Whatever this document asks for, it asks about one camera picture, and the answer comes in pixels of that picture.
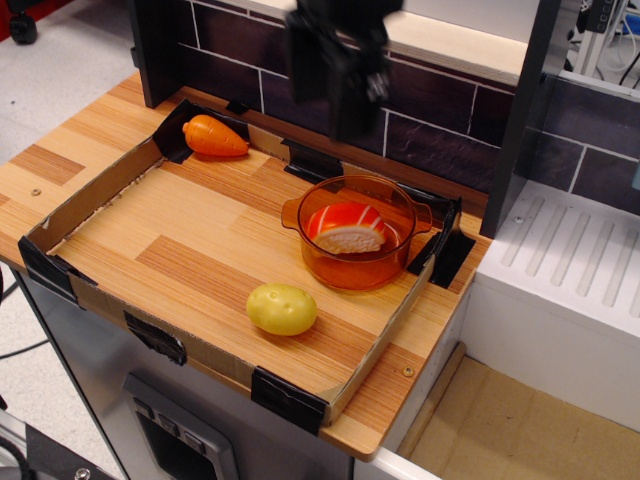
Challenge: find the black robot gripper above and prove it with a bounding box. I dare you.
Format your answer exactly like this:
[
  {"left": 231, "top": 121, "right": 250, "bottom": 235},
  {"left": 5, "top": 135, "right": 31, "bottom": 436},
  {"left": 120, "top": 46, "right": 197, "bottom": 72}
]
[{"left": 285, "top": 0, "right": 403, "bottom": 142}]

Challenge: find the salmon nigiri sushi toy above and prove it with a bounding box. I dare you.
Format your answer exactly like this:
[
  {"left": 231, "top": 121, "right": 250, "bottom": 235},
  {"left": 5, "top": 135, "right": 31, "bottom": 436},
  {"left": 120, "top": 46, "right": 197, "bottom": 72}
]
[{"left": 305, "top": 202, "right": 387, "bottom": 255}]

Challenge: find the white toy sink drainboard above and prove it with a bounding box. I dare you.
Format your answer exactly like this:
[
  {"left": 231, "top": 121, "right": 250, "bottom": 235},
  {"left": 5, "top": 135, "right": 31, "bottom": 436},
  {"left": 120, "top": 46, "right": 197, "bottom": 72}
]
[{"left": 461, "top": 182, "right": 639, "bottom": 429}]

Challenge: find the yellow toy potato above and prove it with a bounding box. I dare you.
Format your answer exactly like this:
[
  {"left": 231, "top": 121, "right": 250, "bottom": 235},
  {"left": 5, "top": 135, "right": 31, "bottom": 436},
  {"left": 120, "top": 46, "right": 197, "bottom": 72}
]
[{"left": 246, "top": 283, "right": 318, "bottom": 336}]

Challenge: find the orange toy carrot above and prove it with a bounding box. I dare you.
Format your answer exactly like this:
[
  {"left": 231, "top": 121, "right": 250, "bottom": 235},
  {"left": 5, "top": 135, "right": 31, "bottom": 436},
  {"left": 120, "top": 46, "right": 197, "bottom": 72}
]
[{"left": 182, "top": 114, "right": 249, "bottom": 157}]

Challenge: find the grey toy oven panel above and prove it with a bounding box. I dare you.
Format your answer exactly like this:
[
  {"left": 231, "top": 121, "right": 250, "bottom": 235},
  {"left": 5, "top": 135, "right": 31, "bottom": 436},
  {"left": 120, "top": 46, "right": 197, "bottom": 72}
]
[{"left": 123, "top": 374, "right": 239, "bottom": 479}]

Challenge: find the dark grey vertical post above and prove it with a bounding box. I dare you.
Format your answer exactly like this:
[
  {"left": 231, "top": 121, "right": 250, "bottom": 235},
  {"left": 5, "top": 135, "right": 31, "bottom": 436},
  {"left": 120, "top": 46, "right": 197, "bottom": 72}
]
[{"left": 480, "top": 1, "right": 574, "bottom": 238}]

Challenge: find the cardboard fence with black tape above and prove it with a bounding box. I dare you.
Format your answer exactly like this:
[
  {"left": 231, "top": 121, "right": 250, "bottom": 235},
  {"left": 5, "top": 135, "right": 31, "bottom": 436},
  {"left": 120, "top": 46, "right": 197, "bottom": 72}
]
[{"left": 6, "top": 101, "right": 485, "bottom": 456}]

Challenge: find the black caster wheel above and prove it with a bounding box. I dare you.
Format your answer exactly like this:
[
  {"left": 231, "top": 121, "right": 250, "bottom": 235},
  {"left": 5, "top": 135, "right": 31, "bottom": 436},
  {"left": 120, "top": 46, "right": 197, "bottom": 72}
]
[{"left": 9, "top": 12, "right": 38, "bottom": 45}]

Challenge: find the transparent orange plastic pot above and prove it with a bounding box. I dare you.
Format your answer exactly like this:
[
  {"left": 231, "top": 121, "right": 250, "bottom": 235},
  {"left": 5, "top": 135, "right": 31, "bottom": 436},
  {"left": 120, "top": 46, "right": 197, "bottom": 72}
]
[{"left": 281, "top": 175, "right": 434, "bottom": 291}]

